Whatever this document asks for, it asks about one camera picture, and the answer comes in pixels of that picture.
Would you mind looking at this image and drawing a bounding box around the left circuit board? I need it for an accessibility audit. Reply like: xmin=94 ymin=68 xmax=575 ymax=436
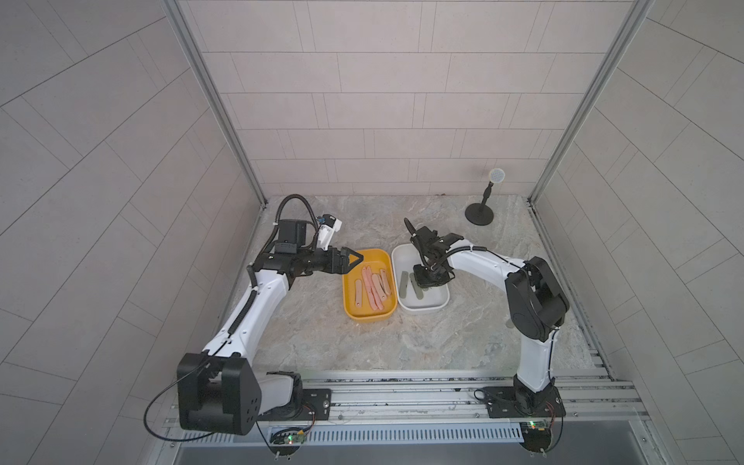
xmin=269 ymin=428 xmax=308 ymax=447

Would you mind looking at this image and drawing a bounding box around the aluminium mounting rail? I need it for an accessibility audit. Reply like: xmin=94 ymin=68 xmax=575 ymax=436
xmin=302 ymin=367 xmax=649 ymax=425

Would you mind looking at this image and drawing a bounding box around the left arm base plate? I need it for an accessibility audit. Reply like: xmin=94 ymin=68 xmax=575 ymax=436
xmin=259 ymin=389 xmax=332 ymax=422

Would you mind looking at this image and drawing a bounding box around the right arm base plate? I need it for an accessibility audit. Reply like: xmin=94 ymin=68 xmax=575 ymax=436
xmin=479 ymin=385 xmax=566 ymax=420

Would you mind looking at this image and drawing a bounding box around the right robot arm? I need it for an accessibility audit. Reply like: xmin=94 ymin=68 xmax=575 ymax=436
xmin=404 ymin=219 xmax=570 ymax=412

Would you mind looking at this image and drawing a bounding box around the green knife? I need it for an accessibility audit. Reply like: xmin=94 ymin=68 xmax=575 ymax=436
xmin=410 ymin=273 xmax=424 ymax=300
xmin=398 ymin=271 xmax=409 ymax=300

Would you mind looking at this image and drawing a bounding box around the black stand with round disc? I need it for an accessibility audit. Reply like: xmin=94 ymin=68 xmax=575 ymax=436
xmin=465 ymin=168 xmax=506 ymax=226

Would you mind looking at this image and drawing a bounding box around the yellow plastic storage box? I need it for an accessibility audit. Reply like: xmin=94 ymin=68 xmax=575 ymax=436
xmin=343 ymin=248 xmax=397 ymax=323

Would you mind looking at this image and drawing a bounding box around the circuit board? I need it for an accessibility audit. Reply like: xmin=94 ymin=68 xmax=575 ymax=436
xmin=269 ymin=428 xmax=308 ymax=447
xmin=519 ymin=418 xmax=553 ymax=455

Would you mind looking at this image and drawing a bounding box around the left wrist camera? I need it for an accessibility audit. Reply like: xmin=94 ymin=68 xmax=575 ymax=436
xmin=316 ymin=214 xmax=342 ymax=251

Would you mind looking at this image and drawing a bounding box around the white plastic storage box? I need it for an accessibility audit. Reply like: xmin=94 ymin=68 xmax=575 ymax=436
xmin=391 ymin=244 xmax=450 ymax=315

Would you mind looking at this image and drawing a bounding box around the right circuit board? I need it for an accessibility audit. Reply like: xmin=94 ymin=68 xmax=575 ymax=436
xmin=519 ymin=418 xmax=553 ymax=455

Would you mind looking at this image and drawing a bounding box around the green knife front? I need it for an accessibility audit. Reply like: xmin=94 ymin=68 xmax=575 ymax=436
xmin=398 ymin=271 xmax=409 ymax=300

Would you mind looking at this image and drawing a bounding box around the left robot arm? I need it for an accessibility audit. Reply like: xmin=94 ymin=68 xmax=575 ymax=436
xmin=173 ymin=213 xmax=363 ymax=438

